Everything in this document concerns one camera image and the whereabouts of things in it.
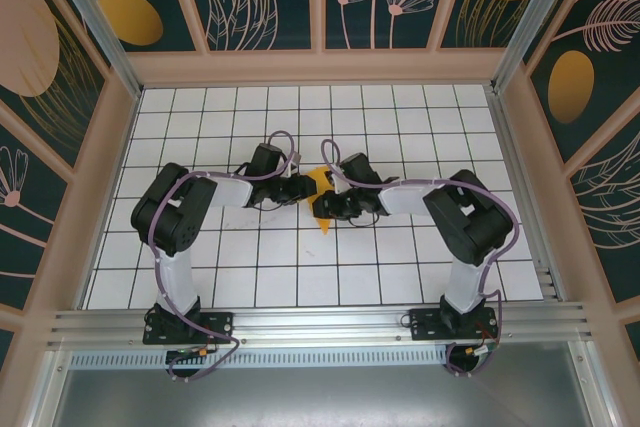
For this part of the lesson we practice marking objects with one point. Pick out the orange square paper sheet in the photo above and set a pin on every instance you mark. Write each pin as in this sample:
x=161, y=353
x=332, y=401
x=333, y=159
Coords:
x=325, y=224

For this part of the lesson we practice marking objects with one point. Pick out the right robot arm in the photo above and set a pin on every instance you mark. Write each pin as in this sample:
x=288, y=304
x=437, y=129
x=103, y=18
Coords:
x=470, y=217

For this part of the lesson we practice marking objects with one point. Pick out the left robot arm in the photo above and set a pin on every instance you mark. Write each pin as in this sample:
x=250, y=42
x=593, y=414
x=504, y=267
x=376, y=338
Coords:
x=170, y=207

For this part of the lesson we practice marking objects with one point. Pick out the grey metal sheet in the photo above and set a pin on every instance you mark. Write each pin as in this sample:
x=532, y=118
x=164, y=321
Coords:
x=320, y=397

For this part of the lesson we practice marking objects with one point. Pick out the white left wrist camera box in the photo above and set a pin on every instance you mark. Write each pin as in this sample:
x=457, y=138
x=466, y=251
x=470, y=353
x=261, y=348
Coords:
x=296, y=158

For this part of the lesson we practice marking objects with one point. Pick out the aluminium side rail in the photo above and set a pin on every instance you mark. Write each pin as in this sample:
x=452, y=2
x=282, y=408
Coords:
x=507, y=147

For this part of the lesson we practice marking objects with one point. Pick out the long aluminium mounting rail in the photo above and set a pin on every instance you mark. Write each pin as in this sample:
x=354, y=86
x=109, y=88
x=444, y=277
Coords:
x=320, y=322

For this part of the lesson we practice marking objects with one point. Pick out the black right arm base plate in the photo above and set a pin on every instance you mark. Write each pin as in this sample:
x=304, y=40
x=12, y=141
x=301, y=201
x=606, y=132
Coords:
x=425, y=324

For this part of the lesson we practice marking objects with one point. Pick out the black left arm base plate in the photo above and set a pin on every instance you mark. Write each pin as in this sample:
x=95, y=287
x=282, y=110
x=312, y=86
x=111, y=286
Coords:
x=222, y=327

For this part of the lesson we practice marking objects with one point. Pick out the aluminium corner post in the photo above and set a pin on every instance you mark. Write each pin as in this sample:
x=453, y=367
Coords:
x=95, y=22
x=534, y=22

